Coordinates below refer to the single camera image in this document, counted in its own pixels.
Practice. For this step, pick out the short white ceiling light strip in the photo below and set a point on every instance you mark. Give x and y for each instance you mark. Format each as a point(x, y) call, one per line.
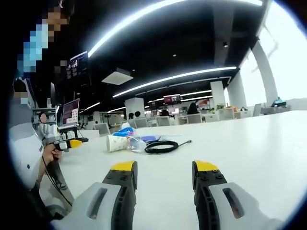
point(90, 107)
point(195, 93)

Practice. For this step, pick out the clear plastic bottle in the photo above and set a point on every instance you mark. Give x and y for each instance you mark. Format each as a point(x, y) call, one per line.
point(136, 144)

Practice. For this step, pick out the white pillar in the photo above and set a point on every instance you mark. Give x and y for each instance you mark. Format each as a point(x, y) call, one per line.
point(217, 95)
point(134, 106)
point(265, 76)
point(236, 92)

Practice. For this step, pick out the green potted plant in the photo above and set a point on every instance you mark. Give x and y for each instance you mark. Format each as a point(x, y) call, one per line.
point(220, 106)

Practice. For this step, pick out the long white ceiling light strip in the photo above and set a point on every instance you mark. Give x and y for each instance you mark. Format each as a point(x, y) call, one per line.
point(148, 16)
point(172, 78)

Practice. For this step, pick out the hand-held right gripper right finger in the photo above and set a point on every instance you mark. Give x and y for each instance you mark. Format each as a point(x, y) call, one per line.
point(230, 206)

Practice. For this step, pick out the hanging dark display screen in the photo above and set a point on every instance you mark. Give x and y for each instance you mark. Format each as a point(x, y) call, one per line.
point(78, 64)

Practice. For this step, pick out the white tissue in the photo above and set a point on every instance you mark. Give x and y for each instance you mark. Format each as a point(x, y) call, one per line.
point(125, 125)

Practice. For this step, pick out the white table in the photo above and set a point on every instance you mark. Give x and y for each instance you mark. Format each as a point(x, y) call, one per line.
point(239, 148)

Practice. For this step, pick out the square ceiling air conditioner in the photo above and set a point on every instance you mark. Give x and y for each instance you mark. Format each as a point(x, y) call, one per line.
point(117, 76)

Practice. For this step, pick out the person's left hand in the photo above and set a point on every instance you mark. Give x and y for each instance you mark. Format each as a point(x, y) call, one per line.
point(51, 155)

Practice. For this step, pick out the person's dark trousers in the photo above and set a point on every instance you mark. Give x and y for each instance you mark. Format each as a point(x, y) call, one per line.
point(40, 208)

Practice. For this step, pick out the purple packet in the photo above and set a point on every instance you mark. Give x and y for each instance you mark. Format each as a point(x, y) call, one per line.
point(149, 138)

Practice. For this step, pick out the grey metal shelf rack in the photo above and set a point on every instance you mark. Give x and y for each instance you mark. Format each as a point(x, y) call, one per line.
point(51, 115)

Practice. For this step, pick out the pink wall display screen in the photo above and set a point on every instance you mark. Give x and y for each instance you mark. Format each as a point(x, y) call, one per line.
point(172, 99)

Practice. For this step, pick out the blue snack packet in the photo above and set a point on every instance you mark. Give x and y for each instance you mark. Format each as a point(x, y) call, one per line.
point(124, 132)

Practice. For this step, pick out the patterned white paper cup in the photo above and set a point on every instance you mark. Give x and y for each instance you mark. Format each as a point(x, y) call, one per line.
point(116, 143)

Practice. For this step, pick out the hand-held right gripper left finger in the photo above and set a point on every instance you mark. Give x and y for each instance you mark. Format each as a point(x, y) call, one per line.
point(96, 206)

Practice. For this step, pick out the teal bag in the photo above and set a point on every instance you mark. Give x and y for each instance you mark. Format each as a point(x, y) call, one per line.
point(279, 102)

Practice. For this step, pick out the black laptop stand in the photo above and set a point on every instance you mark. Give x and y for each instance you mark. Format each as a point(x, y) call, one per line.
point(69, 130)

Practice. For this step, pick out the person's white shirt torso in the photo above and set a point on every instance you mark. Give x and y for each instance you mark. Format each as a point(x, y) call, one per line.
point(24, 148)

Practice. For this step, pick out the row of white office chairs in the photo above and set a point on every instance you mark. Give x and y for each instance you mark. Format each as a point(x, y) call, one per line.
point(194, 118)

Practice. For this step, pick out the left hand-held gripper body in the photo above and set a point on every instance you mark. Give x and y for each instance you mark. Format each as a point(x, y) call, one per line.
point(51, 133)

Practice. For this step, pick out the open laptop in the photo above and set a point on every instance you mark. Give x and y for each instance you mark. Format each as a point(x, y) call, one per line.
point(70, 112)

